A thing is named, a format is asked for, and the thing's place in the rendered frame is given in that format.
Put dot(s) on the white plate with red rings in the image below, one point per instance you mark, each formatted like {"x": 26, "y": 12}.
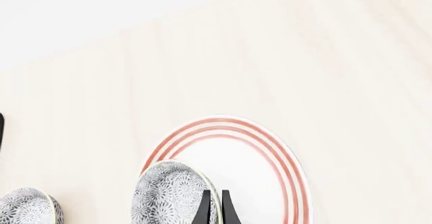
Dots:
{"x": 249, "y": 163}

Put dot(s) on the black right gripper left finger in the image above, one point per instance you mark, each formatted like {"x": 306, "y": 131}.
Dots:
{"x": 203, "y": 210}

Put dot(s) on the grey flower patterned bowl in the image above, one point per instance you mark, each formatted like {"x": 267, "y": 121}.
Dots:
{"x": 168, "y": 191}
{"x": 25, "y": 206}

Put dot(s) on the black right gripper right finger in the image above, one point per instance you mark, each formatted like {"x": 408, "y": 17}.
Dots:
{"x": 228, "y": 211}

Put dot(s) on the flat black stove plate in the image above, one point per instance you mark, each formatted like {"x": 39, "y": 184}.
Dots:
{"x": 1, "y": 126}

